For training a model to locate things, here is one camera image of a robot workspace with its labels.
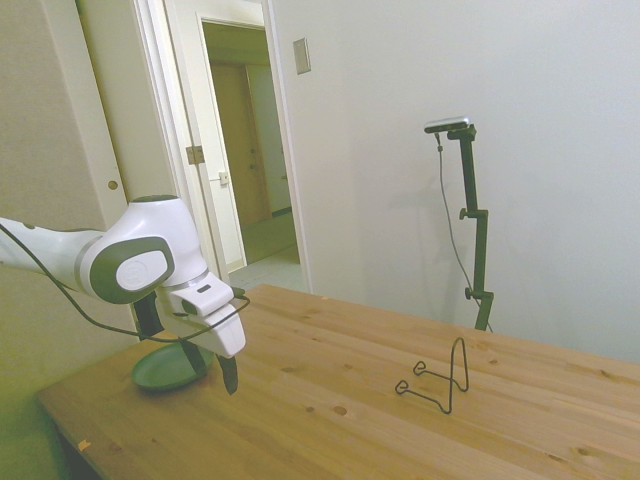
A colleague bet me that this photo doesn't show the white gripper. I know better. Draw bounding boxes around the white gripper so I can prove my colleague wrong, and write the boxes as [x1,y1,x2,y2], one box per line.
[159,301,248,397]

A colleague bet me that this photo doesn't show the green round plate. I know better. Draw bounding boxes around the green round plate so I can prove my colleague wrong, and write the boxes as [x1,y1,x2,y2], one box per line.
[131,343,219,393]

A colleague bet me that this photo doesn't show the brown wooden hallway door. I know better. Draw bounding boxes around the brown wooden hallway door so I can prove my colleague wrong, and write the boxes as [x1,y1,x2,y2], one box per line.
[211,62,270,225]

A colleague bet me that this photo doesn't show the beige door panel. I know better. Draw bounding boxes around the beige door panel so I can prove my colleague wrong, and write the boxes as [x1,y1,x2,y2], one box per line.
[0,0,132,236]

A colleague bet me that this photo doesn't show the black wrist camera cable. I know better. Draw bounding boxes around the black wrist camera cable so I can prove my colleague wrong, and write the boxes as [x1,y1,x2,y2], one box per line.
[0,222,251,344]

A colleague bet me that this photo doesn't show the black wire plate stand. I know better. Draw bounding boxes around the black wire plate stand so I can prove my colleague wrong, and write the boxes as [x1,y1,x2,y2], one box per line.
[394,336,470,416]

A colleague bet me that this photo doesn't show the white door frame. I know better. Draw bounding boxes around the white door frame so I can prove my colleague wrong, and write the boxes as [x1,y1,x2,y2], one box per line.
[132,0,314,296]

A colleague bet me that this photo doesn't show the black clamp camera stand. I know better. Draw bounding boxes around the black clamp camera stand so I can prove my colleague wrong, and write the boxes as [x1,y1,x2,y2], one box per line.
[446,125,496,332]

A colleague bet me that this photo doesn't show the blank wall cover plate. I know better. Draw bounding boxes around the blank wall cover plate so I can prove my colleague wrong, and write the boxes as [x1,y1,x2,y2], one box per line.
[292,37,312,76]

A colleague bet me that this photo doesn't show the silver stereo camera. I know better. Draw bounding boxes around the silver stereo camera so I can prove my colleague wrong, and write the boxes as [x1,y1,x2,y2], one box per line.
[423,115,473,135]

